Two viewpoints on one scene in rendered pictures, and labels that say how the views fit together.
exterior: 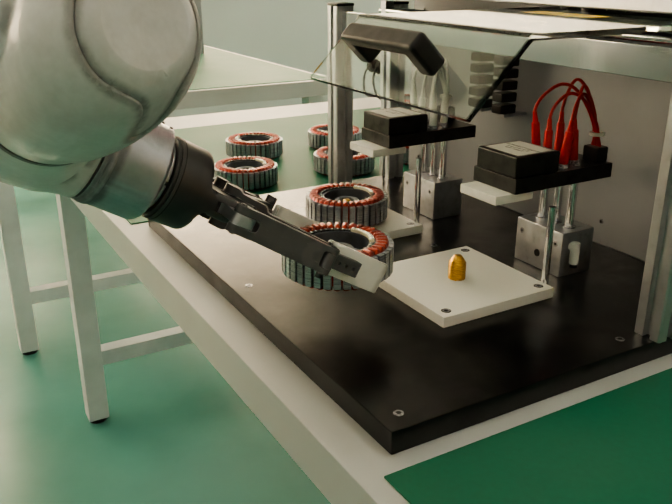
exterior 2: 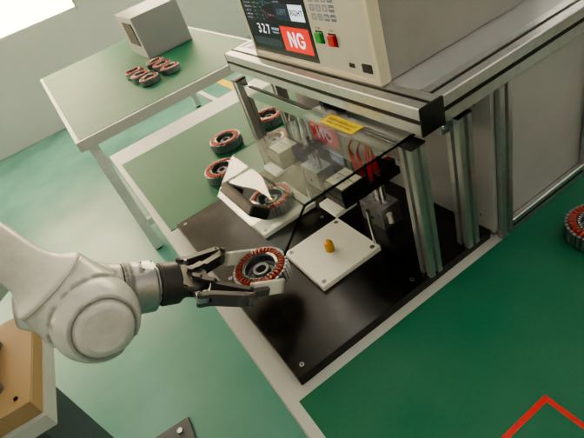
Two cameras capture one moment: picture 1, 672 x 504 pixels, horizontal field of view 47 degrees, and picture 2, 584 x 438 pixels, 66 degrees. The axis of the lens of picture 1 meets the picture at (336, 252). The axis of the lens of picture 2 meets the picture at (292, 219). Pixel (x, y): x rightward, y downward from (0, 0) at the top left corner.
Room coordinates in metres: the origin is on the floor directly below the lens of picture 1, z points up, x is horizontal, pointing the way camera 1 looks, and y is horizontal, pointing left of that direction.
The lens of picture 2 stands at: (0.07, -0.21, 1.42)
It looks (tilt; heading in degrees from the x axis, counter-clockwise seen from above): 36 degrees down; 10
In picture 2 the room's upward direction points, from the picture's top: 21 degrees counter-clockwise
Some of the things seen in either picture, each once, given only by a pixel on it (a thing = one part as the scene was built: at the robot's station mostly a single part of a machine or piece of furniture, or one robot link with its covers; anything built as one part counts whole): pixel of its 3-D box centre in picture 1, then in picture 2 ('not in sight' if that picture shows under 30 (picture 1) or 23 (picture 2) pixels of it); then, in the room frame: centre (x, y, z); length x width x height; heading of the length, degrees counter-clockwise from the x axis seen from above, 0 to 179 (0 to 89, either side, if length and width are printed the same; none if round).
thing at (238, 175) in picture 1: (245, 173); (222, 171); (1.28, 0.16, 0.77); 0.11 x 0.11 x 0.04
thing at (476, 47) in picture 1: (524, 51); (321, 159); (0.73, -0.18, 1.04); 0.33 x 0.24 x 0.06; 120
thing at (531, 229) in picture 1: (552, 242); (380, 209); (0.86, -0.26, 0.80); 0.07 x 0.05 x 0.06; 30
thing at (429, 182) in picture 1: (432, 192); not in sight; (1.07, -0.14, 0.80); 0.07 x 0.05 x 0.06; 30
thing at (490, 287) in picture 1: (456, 282); (331, 251); (0.79, -0.14, 0.78); 0.15 x 0.15 x 0.01; 30
